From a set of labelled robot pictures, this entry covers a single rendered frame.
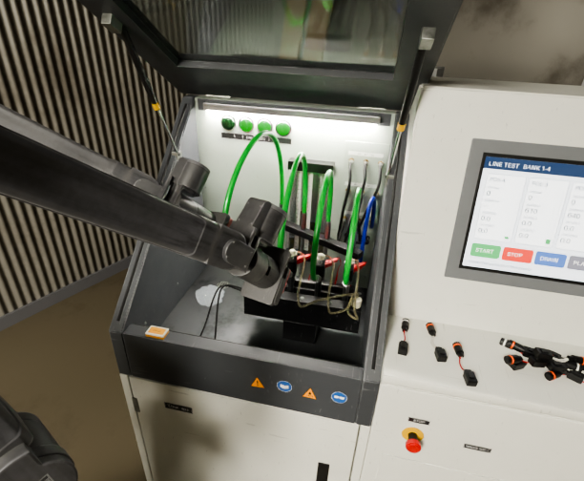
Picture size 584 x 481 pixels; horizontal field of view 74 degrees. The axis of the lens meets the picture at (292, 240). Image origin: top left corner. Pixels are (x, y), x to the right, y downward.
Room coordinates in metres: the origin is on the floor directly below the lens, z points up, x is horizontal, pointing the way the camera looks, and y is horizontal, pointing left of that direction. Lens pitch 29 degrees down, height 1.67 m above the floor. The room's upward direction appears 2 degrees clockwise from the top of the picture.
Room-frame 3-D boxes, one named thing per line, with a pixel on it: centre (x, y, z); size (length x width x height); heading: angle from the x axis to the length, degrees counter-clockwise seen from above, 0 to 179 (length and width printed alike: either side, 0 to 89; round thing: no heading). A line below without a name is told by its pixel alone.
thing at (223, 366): (0.72, 0.12, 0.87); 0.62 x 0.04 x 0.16; 79
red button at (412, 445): (0.59, -0.31, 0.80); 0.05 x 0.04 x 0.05; 79
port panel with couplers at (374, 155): (1.16, -0.21, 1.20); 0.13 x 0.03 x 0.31; 79
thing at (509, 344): (0.66, -0.62, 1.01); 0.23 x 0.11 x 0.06; 79
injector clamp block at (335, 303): (0.93, -0.04, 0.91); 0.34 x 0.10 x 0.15; 79
